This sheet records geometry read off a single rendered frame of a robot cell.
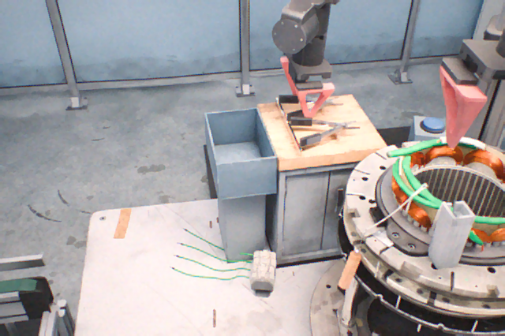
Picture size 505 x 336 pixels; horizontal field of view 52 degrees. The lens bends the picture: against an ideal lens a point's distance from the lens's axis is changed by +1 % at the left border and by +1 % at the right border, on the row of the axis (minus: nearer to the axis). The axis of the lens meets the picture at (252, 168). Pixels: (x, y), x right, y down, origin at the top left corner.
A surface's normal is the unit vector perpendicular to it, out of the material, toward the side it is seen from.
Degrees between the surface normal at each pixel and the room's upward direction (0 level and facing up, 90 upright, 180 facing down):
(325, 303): 0
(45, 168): 0
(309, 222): 90
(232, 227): 90
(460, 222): 90
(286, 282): 0
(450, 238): 90
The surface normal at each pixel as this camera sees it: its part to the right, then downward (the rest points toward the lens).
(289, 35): -0.47, 0.54
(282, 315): 0.00, -0.78
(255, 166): 0.19, 0.61
